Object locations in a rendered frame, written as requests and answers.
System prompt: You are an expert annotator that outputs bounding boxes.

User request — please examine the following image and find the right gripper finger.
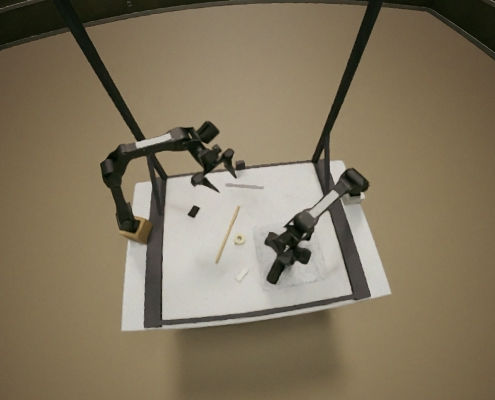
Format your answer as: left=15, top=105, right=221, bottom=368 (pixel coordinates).
left=224, top=156, right=237, bottom=179
left=199, top=177, right=220, bottom=193

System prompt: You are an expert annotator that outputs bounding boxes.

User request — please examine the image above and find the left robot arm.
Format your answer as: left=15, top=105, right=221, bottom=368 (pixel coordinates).
left=270, top=167, right=370, bottom=266

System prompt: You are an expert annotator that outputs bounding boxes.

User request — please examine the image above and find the cream tape roll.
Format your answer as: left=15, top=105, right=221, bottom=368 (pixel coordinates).
left=234, top=233, right=245, bottom=245

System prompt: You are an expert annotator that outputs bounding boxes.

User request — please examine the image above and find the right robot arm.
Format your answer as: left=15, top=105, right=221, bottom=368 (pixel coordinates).
left=100, top=121, right=222, bottom=234

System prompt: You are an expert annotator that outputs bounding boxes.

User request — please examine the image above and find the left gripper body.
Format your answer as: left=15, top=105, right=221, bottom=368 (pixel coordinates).
left=264, top=231, right=312, bottom=265

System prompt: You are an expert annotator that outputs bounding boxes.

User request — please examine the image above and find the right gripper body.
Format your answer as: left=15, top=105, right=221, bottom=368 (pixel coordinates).
left=190, top=147, right=235, bottom=187

